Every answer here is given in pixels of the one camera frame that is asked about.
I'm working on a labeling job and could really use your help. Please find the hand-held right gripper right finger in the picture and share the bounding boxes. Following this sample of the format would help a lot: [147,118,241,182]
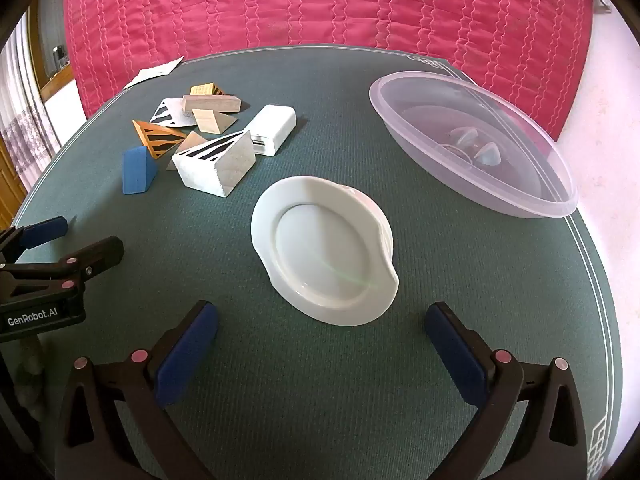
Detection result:
[424,302,588,480]

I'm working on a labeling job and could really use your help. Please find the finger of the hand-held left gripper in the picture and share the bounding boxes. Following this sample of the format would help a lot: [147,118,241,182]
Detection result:
[0,216,69,264]
[0,236,125,306]

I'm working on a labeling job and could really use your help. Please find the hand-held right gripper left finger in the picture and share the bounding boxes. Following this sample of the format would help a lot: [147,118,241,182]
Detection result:
[55,301,221,480]

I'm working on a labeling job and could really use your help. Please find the blue wedge block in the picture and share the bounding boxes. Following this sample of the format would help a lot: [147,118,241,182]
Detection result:
[122,146,158,196]

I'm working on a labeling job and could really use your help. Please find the orange black-striped wedge block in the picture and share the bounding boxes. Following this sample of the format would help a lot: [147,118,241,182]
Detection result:
[132,119,187,161]

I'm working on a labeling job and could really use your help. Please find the white black-striped triangle block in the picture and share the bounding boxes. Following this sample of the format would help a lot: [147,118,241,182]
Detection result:
[149,97,198,128]

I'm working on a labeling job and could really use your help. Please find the white plate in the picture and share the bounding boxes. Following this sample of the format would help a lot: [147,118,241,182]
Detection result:
[251,176,400,327]

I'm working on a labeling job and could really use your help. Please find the large white black-striped block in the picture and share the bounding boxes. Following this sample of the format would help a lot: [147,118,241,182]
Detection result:
[171,130,257,198]

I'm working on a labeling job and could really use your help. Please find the long plain wooden block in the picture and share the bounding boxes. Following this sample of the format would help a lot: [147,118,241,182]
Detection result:
[181,94,242,113]

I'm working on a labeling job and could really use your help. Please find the white charger box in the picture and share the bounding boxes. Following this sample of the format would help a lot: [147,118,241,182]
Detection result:
[247,105,297,157]

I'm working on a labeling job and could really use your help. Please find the clear plastic bowl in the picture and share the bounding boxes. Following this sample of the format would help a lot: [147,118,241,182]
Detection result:
[369,71,580,219]

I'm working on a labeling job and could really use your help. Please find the patterned curtain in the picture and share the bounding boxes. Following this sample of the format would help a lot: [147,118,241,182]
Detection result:
[0,25,62,181]

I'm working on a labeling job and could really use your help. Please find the white paper sheet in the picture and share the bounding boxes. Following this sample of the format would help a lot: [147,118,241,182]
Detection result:
[123,57,185,89]

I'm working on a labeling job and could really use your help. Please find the red quilted blanket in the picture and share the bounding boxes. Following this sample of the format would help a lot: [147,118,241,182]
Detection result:
[62,0,598,141]

